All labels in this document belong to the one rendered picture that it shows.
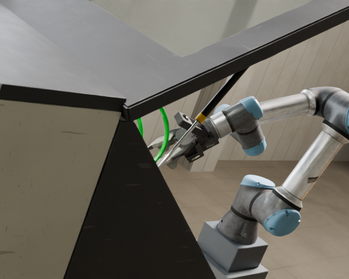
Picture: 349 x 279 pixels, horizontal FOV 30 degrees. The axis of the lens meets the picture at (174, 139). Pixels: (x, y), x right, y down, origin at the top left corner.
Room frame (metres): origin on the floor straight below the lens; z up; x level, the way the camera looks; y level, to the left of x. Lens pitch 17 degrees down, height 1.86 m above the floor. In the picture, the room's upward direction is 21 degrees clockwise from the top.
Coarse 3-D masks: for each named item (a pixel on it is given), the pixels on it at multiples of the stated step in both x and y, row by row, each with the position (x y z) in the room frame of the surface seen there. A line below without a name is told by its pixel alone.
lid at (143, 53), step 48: (0, 0) 1.74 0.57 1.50; (48, 0) 1.73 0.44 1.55; (96, 0) 1.77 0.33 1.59; (144, 0) 1.76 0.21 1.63; (192, 0) 1.76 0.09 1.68; (240, 0) 1.75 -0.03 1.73; (288, 0) 1.74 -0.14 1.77; (336, 0) 1.70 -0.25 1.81; (96, 48) 1.49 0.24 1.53; (144, 48) 1.48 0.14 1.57; (192, 48) 1.52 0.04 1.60; (240, 48) 1.48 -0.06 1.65; (144, 96) 1.30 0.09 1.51
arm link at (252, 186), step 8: (248, 176) 2.24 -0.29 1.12; (256, 176) 2.28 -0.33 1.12; (240, 184) 2.24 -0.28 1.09; (248, 184) 2.20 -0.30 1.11; (256, 184) 2.19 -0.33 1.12; (264, 184) 2.19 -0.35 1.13; (272, 184) 2.22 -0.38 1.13; (240, 192) 2.22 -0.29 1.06; (248, 192) 2.19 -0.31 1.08; (256, 192) 2.18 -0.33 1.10; (264, 192) 2.17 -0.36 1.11; (240, 200) 2.21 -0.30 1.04; (248, 200) 2.18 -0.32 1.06; (240, 208) 2.20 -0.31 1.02; (248, 208) 2.17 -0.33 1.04; (248, 216) 2.19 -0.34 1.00
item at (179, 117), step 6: (180, 114) 1.87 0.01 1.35; (180, 120) 1.85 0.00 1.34; (186, 120) 1.86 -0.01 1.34; (192, 120) 1.90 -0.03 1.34; (180, 126) 1.85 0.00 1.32; (186, 126) 1.86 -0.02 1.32; (198, 126) 1.89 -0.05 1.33; (192, 132) 1.87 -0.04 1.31; (198, 132) 1.88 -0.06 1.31; (204, 132) 1.89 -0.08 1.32
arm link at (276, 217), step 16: (336, 96) 2.22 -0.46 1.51; (336, 112) 2.17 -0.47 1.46; (336, 128) 2.14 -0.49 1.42; (320, 144) 2.15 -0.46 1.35; (336, 144) 2.15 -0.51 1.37; (304, 160) 2.15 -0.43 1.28; (320, 160) 2.14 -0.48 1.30; (304, 176) 2.12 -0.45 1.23; (272, 192) 2.14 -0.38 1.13; (288, 192) 2.12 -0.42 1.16; (304, 192) 2.12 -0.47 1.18; (256, 208) 2.13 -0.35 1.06; (272, 208) 2.09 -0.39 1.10; (288, 208) 2.09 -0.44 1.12; (272, 224) 2.06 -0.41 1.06; (288, 224) 2.09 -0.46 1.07
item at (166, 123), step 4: (160, 108) 1.83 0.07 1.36; (164, 108) 1.84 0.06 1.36; (164, 112) 1.84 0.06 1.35; (164, 116) 1.84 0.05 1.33; (164, 120) 1.85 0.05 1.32; (164, 124) 1.86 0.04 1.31; (168, 124) 1.86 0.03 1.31; (168, 128) 1.87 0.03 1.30; (168, 132) 1.87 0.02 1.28; (168, 136) 1.87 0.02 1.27; (164, 140) 1.87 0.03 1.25; (164, 144) 1.87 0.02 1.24; (164, 148) 1.87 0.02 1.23; (160, 152) 1.87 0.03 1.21; (156, 156) 1.87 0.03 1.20; (160, 156) 1.87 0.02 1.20; (156, 160) 1.87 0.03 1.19
